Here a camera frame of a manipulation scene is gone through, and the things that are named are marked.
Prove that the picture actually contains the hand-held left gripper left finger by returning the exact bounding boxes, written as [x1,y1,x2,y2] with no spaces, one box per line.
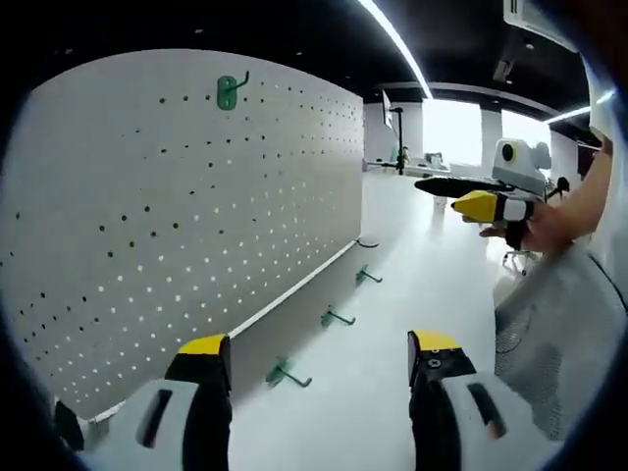
[115,334,233,471]

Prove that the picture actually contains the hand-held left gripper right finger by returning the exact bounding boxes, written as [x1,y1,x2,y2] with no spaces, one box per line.
[406,329,536,471]

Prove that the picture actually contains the green hook assembly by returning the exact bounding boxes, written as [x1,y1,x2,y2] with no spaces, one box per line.
[266,357,313,390]
[321,306,357,330]
[216,71,252,112]
[354,264,385,287]

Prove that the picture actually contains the white perforated mounting plate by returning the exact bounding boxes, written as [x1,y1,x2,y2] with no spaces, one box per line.
[0,47,365,453]

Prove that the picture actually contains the person's right hand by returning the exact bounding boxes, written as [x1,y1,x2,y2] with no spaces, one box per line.
[479,204,581,256]

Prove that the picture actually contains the office chair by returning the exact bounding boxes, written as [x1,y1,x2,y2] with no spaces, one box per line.
[502,248,539,278]

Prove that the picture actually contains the monitor on black stand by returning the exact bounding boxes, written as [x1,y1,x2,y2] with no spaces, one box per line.
[381,90,410,176]

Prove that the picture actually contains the ceiling light strip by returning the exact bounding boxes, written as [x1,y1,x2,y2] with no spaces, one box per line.
[357,0,434,99]

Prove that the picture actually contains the ceiling air conditioner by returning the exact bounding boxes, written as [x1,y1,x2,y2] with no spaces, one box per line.
[503,0,588,39]

